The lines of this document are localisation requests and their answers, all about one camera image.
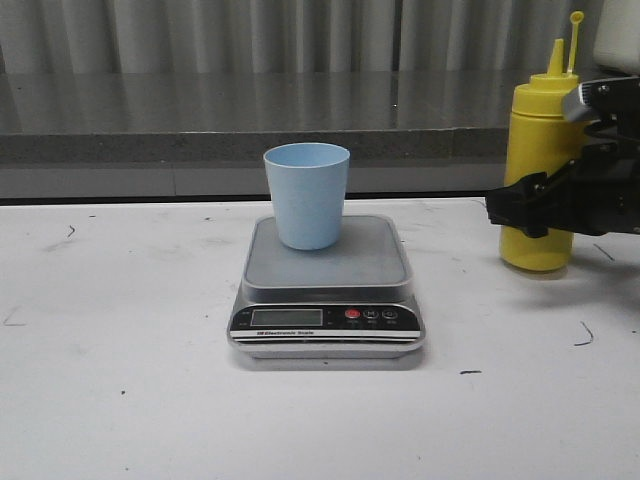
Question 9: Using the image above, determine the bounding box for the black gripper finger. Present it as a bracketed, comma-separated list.
[485, 162, 580, 238]
[561, 76, 639, 122]

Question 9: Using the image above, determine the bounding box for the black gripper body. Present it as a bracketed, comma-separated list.
[574, 114, 639, 236]

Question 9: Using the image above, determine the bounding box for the yellow squeeze bottle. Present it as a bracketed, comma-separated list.
[499, 10, 586, 272]

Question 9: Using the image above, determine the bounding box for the light blue plastic cup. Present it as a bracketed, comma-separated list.
[263, 142, 351, 250]

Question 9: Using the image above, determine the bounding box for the silver electronic kitchen scale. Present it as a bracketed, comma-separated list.
[227, 215, 426, 361]

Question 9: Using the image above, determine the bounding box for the white container in background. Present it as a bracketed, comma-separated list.
[593, 0, 640, 74]

